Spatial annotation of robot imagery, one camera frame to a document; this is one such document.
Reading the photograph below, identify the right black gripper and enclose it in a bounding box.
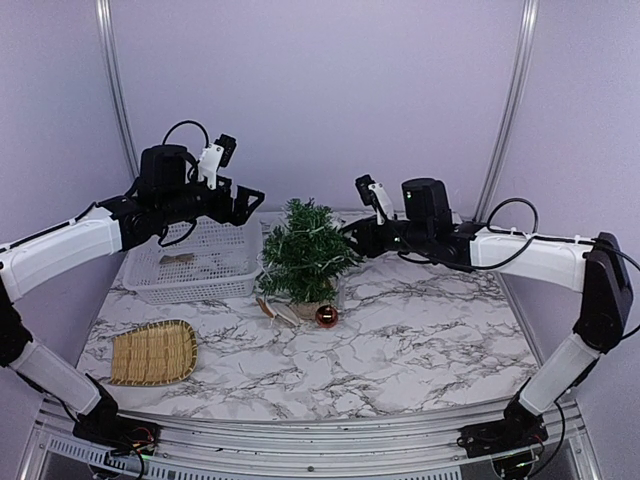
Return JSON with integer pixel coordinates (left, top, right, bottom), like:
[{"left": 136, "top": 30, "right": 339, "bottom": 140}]
[{"left": 337, "top": 215, "right": 433, "bottom": 259}]

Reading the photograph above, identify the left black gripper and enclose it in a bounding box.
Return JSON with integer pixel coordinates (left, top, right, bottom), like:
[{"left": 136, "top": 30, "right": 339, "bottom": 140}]
[{"left": 158, "top": 175, "right": 263, "bottom": 225}]

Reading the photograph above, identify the clear string light wire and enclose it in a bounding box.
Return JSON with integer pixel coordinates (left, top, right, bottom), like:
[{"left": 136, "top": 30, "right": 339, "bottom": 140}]
[{"left": 257, "top": 214, "right": 359, "bottom": 286}]

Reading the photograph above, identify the small green christmas tree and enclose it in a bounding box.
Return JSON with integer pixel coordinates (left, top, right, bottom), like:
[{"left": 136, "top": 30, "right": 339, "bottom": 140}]
[{"left": 258, "top": 198, "right": 363, "bottom": 320}]

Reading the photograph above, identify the white plastic basket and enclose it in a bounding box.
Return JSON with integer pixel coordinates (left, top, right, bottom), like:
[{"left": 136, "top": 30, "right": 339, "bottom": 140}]
[{"left": 122, "top": 217, "right": 262, "bottom": 304}]

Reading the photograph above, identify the red ball ornament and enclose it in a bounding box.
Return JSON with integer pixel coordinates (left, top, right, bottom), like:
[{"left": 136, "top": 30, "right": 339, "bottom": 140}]
[{"left": 315, "top": 305, "right": 339, "bottom": 329}]

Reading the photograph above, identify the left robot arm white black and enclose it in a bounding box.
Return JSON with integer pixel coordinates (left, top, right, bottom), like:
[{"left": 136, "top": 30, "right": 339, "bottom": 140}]
[{"left": 1, "top": 134, "right": 265, "bottom": 445}]

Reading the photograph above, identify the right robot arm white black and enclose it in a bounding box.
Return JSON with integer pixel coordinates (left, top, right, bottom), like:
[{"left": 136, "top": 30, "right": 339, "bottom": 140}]
[{"left": 343, "top": 175, "right": 634, "bottom": 448}]

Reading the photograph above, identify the woven bamboo tray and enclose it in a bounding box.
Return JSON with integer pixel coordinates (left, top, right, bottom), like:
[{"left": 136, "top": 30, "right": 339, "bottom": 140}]
[{"left": 110, "top": 320, "right": 198, "bottom": 387}]

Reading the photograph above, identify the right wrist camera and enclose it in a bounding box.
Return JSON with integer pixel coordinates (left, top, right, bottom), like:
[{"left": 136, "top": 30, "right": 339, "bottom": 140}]
[{"left": 355, "top": 174, "right": 396, "bottom": 225}]

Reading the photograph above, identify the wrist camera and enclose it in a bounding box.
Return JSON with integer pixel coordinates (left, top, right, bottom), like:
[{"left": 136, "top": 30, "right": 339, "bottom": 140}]
[
  {"left": 197, "top": 134, "right": 237, "bottom": 190},
  {"left": 355, "top": 174, "right": 396, "bottom": 225}
]

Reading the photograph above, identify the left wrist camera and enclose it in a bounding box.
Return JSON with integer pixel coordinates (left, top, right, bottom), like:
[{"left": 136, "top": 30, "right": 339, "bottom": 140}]
[{"left": 197, "top": 134, "right": 237, "bottom": 190}]

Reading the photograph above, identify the right aluminium frame post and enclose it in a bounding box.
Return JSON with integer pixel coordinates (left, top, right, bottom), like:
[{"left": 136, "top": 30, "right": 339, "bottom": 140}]
[{"left": 474, "top": 0, "right": 540, "bottom": 220}]

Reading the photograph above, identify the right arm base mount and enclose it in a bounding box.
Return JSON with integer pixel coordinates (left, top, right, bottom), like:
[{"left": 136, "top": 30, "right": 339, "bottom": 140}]
[{"left": 456, "top": 419, "right": 549, "bottom": 458}]

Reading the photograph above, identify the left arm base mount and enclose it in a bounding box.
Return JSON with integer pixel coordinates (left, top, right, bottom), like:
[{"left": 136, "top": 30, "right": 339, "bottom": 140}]
[{"left": 73, "top": 415, "right": 160, "bottom": 455}]

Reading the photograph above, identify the front aluminium rail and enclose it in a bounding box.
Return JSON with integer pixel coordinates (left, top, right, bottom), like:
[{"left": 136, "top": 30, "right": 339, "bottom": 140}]
[{"left": 17, "top": 399, "right": 603, "bottom": 479}]

